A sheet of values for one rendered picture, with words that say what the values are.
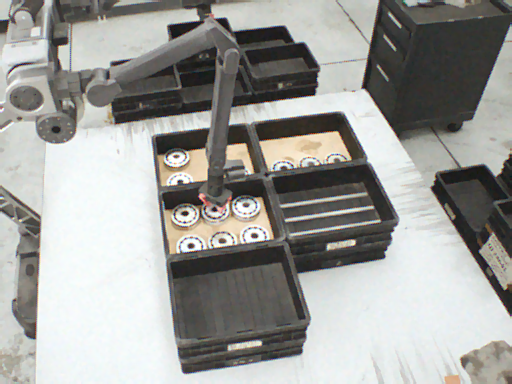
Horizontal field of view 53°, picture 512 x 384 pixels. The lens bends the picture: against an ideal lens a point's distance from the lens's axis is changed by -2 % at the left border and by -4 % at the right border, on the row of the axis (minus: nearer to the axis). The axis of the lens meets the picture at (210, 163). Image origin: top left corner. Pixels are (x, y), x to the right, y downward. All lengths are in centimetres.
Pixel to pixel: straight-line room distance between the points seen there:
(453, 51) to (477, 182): 75
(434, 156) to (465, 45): 74
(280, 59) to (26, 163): 175
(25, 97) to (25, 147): 214
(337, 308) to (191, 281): 51
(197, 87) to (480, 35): 165
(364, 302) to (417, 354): 24
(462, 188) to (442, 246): 91
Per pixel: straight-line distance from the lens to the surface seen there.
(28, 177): 343
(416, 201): 225
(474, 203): 296
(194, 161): 211
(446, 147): 364
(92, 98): 149
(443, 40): 314
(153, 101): 291
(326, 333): 183
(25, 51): 158
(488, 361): 193
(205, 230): 187
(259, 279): 176
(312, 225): 191
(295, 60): 328
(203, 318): 169
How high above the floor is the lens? 232
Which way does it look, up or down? 45 degrees down
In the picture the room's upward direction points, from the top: 3 degrees counter-clockwise
